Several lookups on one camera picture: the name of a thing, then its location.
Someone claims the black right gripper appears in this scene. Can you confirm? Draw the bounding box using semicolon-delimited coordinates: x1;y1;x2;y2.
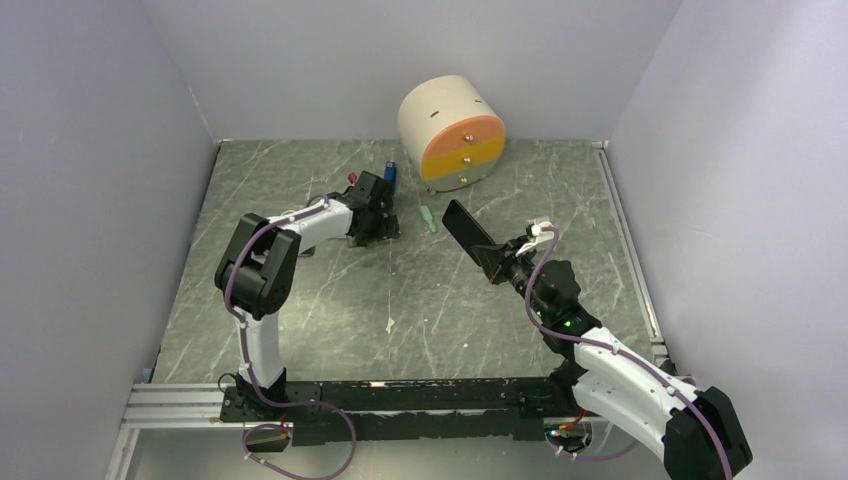
474;235;551;320

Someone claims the phone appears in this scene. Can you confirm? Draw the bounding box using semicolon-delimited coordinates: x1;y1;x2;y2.
442;199;496;266
298;244;316;258

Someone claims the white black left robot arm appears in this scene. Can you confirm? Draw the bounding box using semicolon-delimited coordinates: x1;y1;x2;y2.
214;162;400;420

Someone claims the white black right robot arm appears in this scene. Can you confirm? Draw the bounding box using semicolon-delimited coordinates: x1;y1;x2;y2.
462;236;753;479

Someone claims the blue black stapler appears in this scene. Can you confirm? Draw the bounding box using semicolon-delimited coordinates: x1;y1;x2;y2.
383;161;398;196

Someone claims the small green plastic tool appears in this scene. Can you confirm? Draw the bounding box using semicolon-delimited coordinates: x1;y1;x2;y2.
419;205;438;234

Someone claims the round beige drawer cabinet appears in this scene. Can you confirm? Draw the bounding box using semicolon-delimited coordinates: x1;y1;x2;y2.
397;75;506;194

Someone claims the black base bar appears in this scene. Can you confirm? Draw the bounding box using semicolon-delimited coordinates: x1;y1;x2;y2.
219;377;580;446

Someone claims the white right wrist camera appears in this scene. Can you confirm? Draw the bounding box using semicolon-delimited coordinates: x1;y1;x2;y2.
516;217;555;256

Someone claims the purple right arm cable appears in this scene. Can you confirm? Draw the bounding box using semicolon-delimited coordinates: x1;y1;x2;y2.
523;225;735;480

